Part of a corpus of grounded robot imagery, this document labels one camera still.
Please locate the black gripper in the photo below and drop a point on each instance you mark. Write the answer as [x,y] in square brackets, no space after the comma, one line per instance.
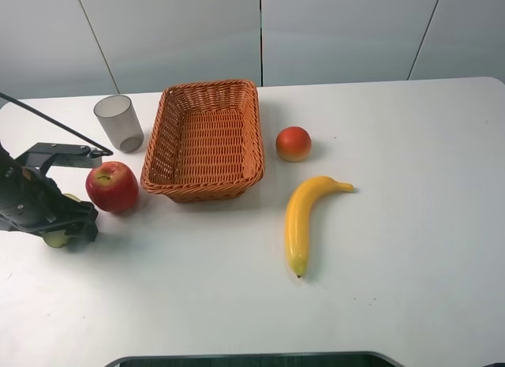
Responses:
[31,202]

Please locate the halved avocado with pit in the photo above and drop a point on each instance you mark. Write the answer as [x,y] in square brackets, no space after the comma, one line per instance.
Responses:
[59,238]

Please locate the orange wicker basket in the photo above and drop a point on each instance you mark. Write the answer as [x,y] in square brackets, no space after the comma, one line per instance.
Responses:
[206,142]

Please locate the red apple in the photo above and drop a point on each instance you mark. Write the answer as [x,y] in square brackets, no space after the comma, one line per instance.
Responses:
[112,187]

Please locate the grey translucent plastic cup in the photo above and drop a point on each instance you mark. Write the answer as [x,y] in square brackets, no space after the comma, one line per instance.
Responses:
[119,120]

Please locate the yellow banana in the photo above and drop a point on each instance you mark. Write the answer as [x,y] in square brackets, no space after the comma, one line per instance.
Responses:
[298,210]

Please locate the red orange round fruit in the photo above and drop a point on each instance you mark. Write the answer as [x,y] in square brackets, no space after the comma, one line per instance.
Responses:
[293,144]

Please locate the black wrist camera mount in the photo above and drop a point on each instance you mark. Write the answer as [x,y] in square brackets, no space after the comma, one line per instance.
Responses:
[59,154]

